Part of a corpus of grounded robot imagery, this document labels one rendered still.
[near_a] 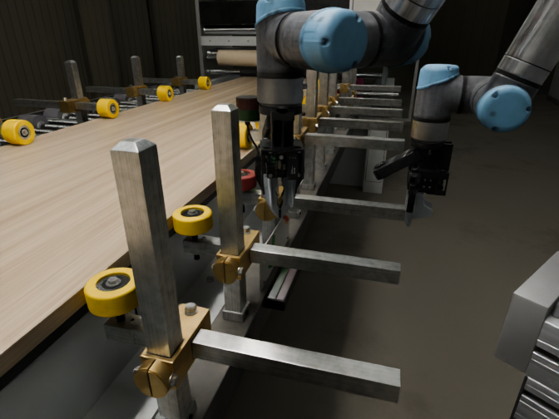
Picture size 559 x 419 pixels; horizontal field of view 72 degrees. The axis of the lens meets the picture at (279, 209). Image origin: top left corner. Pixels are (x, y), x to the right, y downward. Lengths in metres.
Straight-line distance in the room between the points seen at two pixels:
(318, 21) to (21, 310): 0.54
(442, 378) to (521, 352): 1.28
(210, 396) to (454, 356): 1.35
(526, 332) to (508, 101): 0.38
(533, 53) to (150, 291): 0.66
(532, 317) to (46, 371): 0.66
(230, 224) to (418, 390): 1.19
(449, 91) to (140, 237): 0.65
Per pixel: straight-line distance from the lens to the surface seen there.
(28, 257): 0.77
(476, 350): 1.95
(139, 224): 0.46
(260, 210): 0.94
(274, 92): 0.62
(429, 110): 0.87
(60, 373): 0.76
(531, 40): 0.75
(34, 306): 0.64
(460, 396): 1.74
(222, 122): 0.65
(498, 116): 0.74
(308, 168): 1.43
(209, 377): 0.74
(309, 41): 0.52
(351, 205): 0.96
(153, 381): 0.57
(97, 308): 0.61
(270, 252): 0.76
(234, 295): 0.79
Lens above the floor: 1.24
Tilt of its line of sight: 25 degrees down
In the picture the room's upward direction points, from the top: straight up
